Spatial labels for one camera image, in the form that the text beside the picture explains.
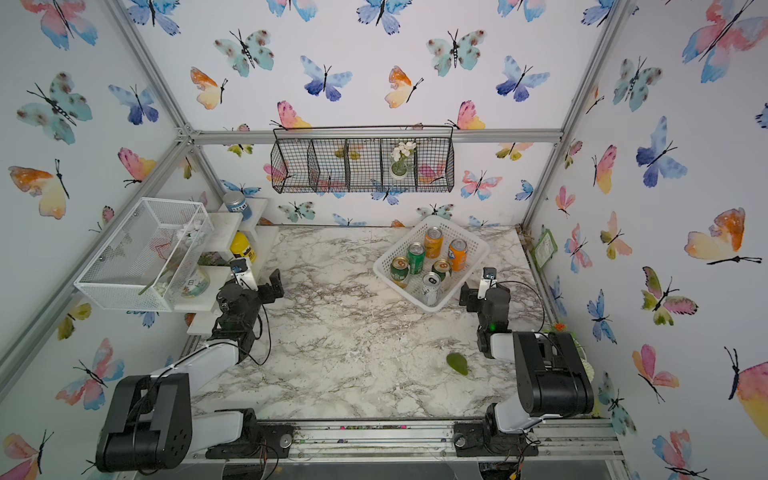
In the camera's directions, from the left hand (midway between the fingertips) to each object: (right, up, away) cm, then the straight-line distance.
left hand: (265, 269), depth 87 cm
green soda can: (+44, +3, +12) cm, 46 cm away
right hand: (+65, -4, +5) cm, 65 cm away
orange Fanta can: (+58, +3, +14) cm, 60 cm away
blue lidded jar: (-14, +21, +10) cm, 27 cm away
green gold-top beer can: (+39, -1, +8) cm, 40 cm away
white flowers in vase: (+39, +32, +9) cm, 51 cm away
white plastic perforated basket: (+50, +2, +21) cm, 55 cm away
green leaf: (+56, -27, 0) cm, 62 cm away
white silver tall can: (+48, -6, -1) cm, 48 cm away
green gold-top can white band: (+52, -2, +6) cm, 52 cm away
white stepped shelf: (-12, +9, +26) cm, 30 cm away
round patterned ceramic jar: (-15, -4, -6) cm, 17 cm away
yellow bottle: (-14, +6, +13) cm, 20 cm away
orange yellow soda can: (+51, +8, +17) cm, 54 cm away
